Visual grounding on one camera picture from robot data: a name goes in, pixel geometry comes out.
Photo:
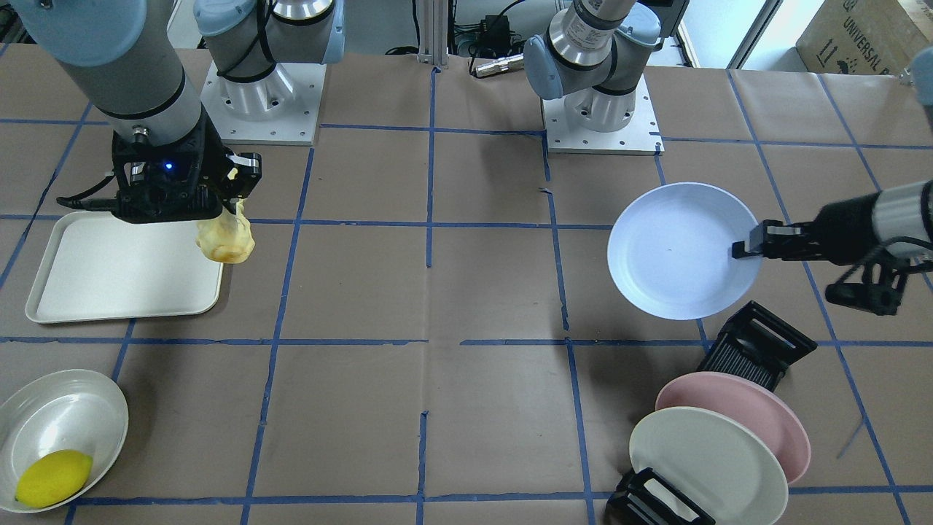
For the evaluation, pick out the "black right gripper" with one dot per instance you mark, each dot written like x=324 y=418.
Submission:
x=246 y=167

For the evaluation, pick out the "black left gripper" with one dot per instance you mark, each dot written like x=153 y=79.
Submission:
x=845 y=227

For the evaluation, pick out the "yellow bread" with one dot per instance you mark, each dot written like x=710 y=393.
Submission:
x=227 y=238

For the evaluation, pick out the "blue plate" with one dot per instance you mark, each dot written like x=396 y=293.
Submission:
x=670 y=251

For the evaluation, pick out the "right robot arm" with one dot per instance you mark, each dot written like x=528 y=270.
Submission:
x=120 y=56

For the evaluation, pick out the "pink plate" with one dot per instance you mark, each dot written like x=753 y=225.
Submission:
x=749 y=404

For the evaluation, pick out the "cream plate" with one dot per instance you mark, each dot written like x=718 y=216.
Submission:
x=707 y=462

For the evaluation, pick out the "black dish rack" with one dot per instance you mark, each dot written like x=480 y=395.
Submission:
x=753 y=344

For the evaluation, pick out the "white rectangular tray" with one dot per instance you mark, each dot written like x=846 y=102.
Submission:
x=96 y=267

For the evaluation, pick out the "cardboard box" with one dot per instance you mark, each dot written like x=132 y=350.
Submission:
x=865 y=37

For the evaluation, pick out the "silver metal cylinder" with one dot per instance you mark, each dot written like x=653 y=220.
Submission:
x=509 y=64

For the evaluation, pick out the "white oval dish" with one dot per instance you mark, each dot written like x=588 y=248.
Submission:
x=64 y=414

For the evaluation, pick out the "yellow lemon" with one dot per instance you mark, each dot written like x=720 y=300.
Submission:
x=54 y=478

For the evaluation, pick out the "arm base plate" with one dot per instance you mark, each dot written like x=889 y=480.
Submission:
x=591 y=122
x=282 y=109

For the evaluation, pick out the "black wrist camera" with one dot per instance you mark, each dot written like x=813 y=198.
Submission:
x=874 y=287

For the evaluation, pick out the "aluminium frame post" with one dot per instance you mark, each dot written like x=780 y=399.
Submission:
x=433 y=18

